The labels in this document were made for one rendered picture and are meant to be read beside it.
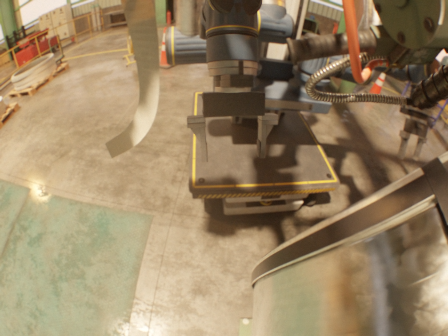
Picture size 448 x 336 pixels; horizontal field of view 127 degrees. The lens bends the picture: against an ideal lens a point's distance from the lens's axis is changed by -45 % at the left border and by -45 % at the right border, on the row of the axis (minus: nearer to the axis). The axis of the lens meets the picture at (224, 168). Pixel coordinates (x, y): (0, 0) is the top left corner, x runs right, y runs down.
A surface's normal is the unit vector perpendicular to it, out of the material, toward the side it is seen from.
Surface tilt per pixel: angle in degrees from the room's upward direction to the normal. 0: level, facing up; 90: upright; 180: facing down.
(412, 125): 88
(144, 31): 85
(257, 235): 0
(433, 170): 47
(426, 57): 122
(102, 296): 0
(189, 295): 0
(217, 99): 65
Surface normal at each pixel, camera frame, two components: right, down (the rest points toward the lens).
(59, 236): 0.07, -0.66
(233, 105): 0.13, 0.40
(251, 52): 0.62, 0.31
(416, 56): 0.13, 0.98
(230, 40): -0.11, 0.40
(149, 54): 0.00, 0.68
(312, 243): -0.89, -0.35
